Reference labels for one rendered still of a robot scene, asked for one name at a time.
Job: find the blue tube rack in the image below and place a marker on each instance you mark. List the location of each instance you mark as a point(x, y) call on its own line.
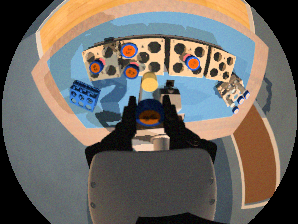
point(81, 93)

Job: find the light blue bench mat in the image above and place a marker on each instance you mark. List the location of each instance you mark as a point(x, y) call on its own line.
point(200, 99)

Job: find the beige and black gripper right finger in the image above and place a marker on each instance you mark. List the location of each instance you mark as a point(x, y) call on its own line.
point(182, 136)

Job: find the clear conical tube with red liquid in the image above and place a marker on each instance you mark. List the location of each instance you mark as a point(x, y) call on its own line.
point(97, 66)

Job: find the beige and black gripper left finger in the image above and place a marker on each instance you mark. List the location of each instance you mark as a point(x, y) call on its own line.
point(119, 136)

